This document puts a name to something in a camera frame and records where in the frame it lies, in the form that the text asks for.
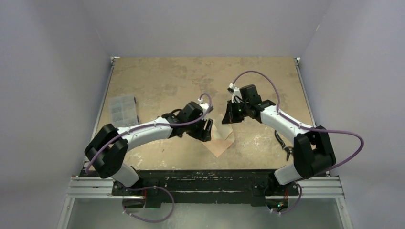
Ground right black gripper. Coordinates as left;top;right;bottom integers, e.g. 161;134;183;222
223;99;250;124

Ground brown envelope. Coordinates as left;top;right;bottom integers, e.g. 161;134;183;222
203;132;235;157

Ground brown paper letter sheet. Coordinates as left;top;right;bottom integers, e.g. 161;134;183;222
211;124;233;140

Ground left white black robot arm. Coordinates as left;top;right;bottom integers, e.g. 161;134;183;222
84;101;213;195

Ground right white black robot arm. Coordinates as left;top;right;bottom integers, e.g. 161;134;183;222
222;84;336;194

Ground clear plastic organizer box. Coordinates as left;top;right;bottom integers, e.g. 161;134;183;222
108;94;139;127

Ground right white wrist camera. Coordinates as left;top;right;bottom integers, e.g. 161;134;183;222
227;83;243;103

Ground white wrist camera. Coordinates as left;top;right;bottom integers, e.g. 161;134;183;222
197;98;213;113
227;83;243;103

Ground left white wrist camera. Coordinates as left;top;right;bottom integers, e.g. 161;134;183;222
197;98;213;113

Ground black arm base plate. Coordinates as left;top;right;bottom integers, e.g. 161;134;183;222
112;169;299;208

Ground black handled pliers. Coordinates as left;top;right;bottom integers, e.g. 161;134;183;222
274;130;294;161

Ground aluminium frame rail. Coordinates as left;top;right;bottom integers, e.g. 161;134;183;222
67;177;345;198

